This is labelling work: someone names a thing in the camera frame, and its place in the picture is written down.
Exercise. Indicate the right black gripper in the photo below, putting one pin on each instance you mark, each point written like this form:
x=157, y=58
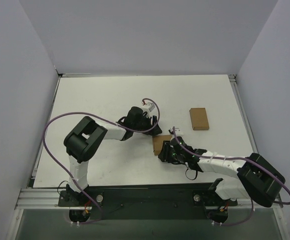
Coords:
x=165, y=152

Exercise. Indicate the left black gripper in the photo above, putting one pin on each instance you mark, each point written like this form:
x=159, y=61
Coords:
x=149, y=124

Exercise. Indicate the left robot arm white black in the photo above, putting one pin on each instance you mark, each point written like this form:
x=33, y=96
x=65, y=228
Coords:
x=84, y=140

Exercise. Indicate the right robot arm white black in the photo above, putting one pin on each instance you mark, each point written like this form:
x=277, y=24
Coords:
x=250, y=178

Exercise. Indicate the small folded cardboard box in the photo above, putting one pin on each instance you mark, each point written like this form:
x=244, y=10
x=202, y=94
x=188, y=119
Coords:
x=199, y=119

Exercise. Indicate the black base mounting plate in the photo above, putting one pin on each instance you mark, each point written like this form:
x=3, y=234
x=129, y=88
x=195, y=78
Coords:
x=188, y=201

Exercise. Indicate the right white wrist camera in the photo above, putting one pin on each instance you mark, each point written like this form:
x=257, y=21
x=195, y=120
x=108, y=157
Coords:
x=175, y=131

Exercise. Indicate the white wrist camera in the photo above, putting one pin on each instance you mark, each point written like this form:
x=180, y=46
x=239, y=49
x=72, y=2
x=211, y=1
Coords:
x=147, y=106
x=175, y=131

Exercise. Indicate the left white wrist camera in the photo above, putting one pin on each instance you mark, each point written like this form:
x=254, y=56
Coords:
x=147, y=106

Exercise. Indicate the aluminium frame rail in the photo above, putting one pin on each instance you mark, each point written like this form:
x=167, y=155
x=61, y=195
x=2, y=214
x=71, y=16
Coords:
x=234, y=85

